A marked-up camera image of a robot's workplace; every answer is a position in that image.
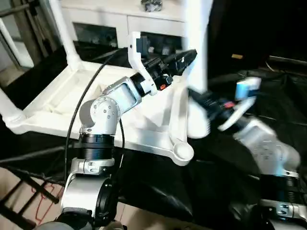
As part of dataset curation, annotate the dark brown rounded object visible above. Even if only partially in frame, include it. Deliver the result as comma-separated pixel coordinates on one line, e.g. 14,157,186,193
105,220,129,230

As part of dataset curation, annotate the dark bag of small parts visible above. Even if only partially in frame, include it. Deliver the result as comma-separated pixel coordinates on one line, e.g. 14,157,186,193
140,0,164,12

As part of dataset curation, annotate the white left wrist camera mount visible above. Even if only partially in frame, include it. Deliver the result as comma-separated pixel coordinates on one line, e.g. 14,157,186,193
127,31,160,96

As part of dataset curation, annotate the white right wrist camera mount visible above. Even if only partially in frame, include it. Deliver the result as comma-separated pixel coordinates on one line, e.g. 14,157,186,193
219,76,262,131

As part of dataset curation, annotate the black metal floor frame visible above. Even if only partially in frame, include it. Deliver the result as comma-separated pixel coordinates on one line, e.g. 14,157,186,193
0,167,59,230

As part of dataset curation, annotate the white slanted pipe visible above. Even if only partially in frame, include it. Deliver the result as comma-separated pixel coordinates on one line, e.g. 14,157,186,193
0,18,34,69

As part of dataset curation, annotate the white plastic table top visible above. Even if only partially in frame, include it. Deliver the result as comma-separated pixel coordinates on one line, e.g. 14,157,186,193
3,61,194,167

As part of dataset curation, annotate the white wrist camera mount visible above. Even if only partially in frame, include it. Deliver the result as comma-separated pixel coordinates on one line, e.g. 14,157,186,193
127,31,160,96
219,76,262,131

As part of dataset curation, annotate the white plastic table leg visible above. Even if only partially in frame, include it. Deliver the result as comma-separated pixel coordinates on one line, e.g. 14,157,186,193
0,86,26,129
181,0,214,140
49,0,81,70

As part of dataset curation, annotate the white sideboard cabinet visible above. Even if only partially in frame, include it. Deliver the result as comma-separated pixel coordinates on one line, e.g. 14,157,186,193
61,0,190,57

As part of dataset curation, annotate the grey metal tripod stand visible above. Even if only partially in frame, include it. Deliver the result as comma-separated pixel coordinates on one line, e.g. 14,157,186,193
0,0,56,63

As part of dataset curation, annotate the black plastic mat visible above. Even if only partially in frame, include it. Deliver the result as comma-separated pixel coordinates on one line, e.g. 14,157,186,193
0,40,307,230

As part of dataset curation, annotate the black speaker cabinet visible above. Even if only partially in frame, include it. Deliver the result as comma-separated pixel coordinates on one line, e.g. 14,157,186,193
206,0,272,70

